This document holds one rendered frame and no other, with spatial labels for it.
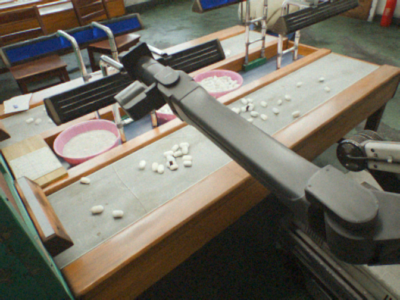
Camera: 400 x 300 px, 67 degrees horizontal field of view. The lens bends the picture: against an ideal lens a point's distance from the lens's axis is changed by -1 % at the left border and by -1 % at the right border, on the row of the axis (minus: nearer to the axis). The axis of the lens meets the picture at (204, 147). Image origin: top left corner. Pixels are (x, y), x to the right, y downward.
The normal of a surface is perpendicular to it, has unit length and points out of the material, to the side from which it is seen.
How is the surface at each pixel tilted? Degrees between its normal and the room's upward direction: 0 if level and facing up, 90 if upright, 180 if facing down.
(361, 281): 85
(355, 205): 20
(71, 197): 0
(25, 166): 0
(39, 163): 0
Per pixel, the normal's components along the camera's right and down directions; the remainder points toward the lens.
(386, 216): -0.33, -0.61
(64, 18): 0.67, 0.43
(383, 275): -0.05, -0.79
